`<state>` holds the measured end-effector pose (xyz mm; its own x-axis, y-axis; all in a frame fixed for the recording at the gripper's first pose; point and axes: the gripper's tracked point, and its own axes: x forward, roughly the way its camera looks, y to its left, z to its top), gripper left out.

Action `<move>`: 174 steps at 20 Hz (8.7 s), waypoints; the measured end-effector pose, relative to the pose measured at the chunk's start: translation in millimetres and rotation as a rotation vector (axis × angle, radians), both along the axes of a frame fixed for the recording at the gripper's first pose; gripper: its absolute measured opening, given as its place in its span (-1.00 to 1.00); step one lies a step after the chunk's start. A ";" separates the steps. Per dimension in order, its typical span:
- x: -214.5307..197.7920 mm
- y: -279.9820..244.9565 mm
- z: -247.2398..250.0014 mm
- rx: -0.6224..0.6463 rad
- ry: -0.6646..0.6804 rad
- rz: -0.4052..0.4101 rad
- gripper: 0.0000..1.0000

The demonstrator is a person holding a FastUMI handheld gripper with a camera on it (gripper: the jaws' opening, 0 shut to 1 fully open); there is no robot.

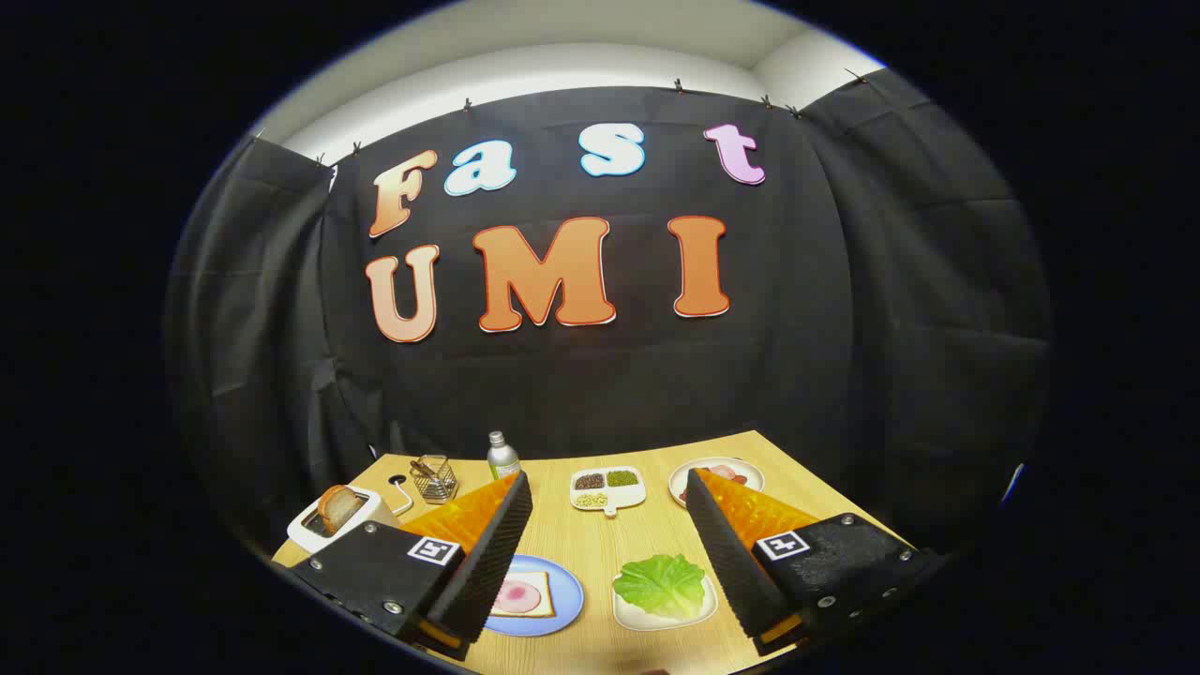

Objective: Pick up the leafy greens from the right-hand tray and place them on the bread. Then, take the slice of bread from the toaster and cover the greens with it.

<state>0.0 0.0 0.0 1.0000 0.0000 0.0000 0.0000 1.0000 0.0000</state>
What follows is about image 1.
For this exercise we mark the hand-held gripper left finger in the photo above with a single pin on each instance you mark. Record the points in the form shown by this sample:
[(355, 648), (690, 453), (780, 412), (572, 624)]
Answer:
[(487, 562)]

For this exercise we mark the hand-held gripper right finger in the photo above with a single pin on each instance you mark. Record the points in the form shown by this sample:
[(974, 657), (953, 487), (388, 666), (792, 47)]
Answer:
[(731, 562)]

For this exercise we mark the green lettuce leaf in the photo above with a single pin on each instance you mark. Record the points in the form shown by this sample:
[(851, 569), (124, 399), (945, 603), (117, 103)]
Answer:
[(661, 583)]

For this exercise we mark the toasted bread slice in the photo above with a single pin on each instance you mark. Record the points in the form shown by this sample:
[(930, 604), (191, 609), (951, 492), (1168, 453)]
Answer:
[(339, 507)]

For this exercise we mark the pink ham slice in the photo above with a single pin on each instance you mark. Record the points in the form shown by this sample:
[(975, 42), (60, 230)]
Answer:
[(520, 594)]

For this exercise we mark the white bread slice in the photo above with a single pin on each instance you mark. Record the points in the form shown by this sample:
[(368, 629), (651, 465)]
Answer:
[(544, 609)]

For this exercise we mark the white round plate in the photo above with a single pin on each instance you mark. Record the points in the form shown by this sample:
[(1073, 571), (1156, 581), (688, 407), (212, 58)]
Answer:
[(750, 486)]

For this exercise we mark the blue round plate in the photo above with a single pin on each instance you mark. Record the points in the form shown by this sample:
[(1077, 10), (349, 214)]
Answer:
[(565, 586)]

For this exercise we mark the white square plate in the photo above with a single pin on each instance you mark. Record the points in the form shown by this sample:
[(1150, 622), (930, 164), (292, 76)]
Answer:
[(656, 624)]

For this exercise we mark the silver green drink bottle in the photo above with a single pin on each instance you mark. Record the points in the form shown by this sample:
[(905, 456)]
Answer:
[(503, 459)]

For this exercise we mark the brown sticks in holder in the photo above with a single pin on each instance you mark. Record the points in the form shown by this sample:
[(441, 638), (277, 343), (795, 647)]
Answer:
[(424, 467)]

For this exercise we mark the pile of yellow soybeans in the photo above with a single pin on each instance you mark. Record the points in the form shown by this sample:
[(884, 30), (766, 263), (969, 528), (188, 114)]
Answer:
[(591, 500)]

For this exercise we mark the pile of dark red beans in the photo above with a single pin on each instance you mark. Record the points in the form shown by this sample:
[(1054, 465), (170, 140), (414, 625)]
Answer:
[(589, 481)]

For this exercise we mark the white divided dish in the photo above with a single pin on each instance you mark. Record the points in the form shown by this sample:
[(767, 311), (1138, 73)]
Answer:
[(607, 509)]

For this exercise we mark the pile of green beans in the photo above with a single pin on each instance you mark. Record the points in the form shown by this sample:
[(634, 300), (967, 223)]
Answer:
[(622, 478)]

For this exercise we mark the white toaster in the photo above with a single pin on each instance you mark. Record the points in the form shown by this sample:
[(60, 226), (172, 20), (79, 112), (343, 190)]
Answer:
[(302, 536)]

